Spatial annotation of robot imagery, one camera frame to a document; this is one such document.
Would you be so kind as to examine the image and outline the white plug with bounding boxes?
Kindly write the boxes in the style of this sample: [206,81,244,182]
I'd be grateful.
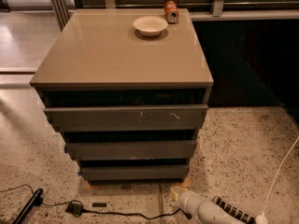
[255,214,268,224]

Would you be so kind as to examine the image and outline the white cable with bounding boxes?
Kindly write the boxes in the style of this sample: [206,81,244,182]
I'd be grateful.
[263,136,299,215]

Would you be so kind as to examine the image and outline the grey middle drawer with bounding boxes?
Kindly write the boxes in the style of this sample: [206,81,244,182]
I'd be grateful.
[65,141,195,161]

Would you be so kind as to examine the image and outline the grey drawer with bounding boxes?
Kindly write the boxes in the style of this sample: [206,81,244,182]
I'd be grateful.
[65,141,195,161]
[80,159,189,182]
[44,105,207,132]

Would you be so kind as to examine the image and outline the orange soda can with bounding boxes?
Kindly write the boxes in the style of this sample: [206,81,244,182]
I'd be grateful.
[164,1,179,23]

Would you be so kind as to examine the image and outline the black bar on floor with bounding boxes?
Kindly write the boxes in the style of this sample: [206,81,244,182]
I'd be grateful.
[12,189,43,224]

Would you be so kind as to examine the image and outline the grey bottom drawer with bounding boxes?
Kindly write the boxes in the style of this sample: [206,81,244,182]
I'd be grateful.
[80,159,189,182]

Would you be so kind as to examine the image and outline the grey top drawer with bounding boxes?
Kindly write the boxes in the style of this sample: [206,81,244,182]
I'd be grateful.
[44,105,207,132]

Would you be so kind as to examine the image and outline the grey drawer cabinet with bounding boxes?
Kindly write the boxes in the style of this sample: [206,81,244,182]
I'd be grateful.
[29,8,215,185]

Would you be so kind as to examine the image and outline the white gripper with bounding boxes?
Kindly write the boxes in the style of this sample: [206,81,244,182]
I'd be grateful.
[170,186,204,217]

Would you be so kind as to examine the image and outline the white bowl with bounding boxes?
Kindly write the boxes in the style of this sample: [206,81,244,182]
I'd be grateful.
[133,16,168,37]

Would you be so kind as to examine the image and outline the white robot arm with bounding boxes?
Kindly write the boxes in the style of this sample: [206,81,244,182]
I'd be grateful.
[170,186,245,224]

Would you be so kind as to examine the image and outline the black cable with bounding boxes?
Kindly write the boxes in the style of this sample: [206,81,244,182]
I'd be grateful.
[81,207,192,220]

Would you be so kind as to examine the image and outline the black power strip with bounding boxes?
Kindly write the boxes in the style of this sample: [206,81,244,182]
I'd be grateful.
[213,196,255,224]

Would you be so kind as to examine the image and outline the black power adapter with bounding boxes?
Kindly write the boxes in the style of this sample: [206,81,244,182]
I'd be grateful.
[65,200,83,217]

